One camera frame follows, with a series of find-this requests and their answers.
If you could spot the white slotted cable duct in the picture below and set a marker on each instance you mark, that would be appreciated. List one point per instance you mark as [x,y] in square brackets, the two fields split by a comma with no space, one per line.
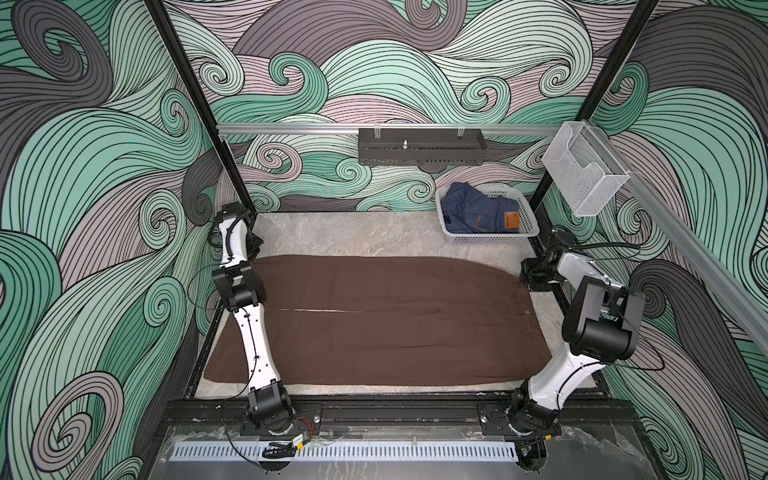
[455,451]

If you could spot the brown trousers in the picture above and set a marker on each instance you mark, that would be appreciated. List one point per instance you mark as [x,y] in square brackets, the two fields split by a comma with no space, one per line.
[398,321]

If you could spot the white plastic basket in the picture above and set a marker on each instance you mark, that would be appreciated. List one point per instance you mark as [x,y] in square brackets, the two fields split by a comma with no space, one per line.
[528,226]

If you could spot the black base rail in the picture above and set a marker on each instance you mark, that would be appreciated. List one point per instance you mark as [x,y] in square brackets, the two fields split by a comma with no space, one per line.
[487,413]

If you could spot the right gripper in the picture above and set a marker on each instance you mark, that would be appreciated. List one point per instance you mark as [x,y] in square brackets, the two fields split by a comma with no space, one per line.
[525,273]

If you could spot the blue jeans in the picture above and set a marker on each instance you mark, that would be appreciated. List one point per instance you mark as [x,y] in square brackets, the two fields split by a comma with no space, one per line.
[466,210]

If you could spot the aluminium rail right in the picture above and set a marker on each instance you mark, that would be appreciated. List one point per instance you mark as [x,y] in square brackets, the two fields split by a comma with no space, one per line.
[732,295]

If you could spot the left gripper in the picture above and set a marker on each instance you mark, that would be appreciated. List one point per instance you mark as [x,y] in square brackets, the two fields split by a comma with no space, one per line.
[255,241]

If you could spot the black perforated metal tray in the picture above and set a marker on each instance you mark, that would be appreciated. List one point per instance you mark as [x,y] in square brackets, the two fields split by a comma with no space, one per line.
[431,148]

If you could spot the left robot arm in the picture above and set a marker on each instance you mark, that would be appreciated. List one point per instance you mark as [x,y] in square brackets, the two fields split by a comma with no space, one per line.
[243,294]

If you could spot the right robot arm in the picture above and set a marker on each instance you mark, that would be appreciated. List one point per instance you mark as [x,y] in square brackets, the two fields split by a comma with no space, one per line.
[601,326]

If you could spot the white mesh wall holder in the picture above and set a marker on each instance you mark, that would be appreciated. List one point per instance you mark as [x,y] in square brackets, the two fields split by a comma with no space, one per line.
[585,167]

